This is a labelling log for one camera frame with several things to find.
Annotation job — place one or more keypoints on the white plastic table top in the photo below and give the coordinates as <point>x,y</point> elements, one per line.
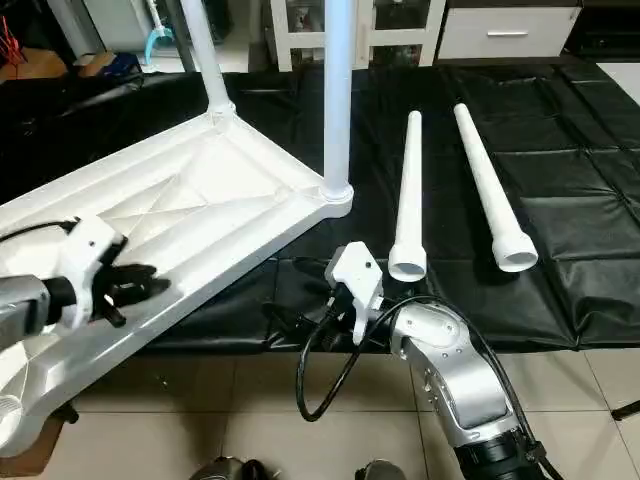
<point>180,200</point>

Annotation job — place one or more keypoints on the white plastic table leg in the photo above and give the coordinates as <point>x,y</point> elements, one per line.
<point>208,55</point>
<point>408,200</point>
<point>338,100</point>
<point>490,190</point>

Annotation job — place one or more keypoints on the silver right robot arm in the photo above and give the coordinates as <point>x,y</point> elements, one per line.
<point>455,380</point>

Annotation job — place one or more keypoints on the black left robot foot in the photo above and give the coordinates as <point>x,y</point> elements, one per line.
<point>230,469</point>

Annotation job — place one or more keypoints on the black robot foot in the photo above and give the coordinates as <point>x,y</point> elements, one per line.
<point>382,470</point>
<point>230,469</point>

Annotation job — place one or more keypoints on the black right robot foot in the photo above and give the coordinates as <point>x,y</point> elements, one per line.
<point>382,470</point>

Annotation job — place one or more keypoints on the small blue box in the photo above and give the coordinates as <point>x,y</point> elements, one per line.
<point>112,66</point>

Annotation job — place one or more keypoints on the light blue hanger hook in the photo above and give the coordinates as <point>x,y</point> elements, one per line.
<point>158,40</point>

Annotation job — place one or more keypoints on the black work mat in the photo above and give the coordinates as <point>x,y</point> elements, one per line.
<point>570,170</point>

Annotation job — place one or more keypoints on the white drawer cabinet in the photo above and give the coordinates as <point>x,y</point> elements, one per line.
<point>380,30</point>
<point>505,32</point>

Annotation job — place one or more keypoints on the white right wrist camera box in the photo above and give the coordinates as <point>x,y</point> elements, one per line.
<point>355,285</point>

